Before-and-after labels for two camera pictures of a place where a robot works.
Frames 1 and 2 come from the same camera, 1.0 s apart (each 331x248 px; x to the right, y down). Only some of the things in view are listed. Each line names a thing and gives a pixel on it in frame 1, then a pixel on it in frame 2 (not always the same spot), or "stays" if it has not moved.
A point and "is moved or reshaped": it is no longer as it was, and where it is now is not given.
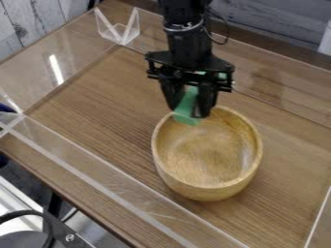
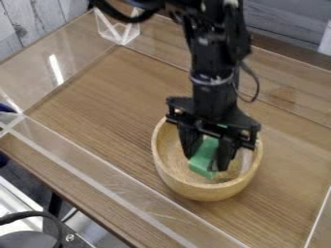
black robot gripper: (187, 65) → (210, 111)
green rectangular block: (183, 113) is moved or reshaped
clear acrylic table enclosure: (79, 113) stays
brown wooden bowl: (210, 161) stays
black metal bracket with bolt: (63, 233) stays
